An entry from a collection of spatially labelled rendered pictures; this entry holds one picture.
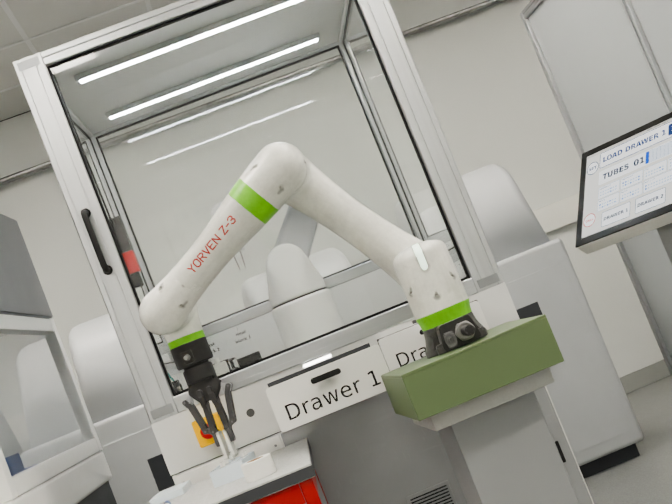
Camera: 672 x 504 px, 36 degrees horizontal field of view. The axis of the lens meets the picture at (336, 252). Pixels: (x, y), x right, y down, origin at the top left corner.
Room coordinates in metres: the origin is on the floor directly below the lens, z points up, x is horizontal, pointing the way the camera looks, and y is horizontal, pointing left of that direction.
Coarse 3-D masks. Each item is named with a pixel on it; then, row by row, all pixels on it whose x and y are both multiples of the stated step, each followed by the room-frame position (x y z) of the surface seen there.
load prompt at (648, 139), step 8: (656, 128) 2.76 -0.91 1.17; (664, 128) 2.74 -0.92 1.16; (640, 136) 2.80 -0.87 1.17; (648, 136) 2.77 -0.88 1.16; (656, 136) 2.75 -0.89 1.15; (664, 136) 2.72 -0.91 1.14; (624, 144) 2.84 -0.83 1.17; (632, 144) 2.81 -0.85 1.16; (640, 144) 2.79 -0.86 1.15; (648, 144) 2.76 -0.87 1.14; (608, 152) 2.88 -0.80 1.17; (616, 152) 2.85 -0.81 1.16; (624, 152) 2.82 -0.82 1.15; (632, 152) 2.80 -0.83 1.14; (600, 160) 2.89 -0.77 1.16; (608, 160) 2.86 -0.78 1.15; (616, 160) 2.84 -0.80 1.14; (600, 168) 2.88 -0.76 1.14
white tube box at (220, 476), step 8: (240, 456) 2.56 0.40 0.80; (248, 456) 2.50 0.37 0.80; (232, 464) 2.44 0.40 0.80; (240, 464) 2.44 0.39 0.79; (216, 472) 2.45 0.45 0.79; (224, 472) 2.45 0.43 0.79; (232, 472) 2.44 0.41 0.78; (240, 472) 2.44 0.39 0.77; (216, 480) 2.45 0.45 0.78; (224, 480) 2.45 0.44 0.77; (232, 480) 2.44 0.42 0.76
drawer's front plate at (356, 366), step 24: (336, 360) 2.50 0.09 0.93; (360, 360) 2.50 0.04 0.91; (384, 360) 2.50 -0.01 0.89; (288, 384) 2.48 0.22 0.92; (312, 384) 2.49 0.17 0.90; (336, 384) 2.49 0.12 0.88; (360, 384) 2.50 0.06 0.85; (288, 408) 2.48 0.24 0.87; (312, 408) 2.49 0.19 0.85; (336, 408) 2.49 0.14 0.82
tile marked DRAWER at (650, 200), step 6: (654, 192) 2.67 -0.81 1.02; (660, 192) 2.66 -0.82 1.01; (636, 198) 2.72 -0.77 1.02; (642, 198) 2.70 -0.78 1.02; (648, 198) 2.68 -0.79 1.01; (654, 198) 2.67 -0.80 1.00; (660, 198) 2.65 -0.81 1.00; (636, 204) 2.71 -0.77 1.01; (642, 204) 2.69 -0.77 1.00; (648, 204) 2.67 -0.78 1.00; (654, 204) 2.66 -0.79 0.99; (636, 210) 2.70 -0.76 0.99; (642, 210) 2.68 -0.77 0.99
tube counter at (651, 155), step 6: (666, 144) 2.71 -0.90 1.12; (648, 150) 2.75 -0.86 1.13; (654, 150) 2.73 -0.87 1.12; (660, 150) 2.72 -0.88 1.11; (666, 150) 2.70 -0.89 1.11; (636, 156) 2.78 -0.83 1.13; (642, 156) 2.76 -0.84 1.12; (648, 156) 2.74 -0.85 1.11; (654, 156) 2.73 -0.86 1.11; (660, 156) 2.71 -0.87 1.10; (636, 162) 2.77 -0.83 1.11; (642, 162) 2.75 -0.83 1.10; (648, 162) 2.73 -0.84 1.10; (636, 168) 2.76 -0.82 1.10
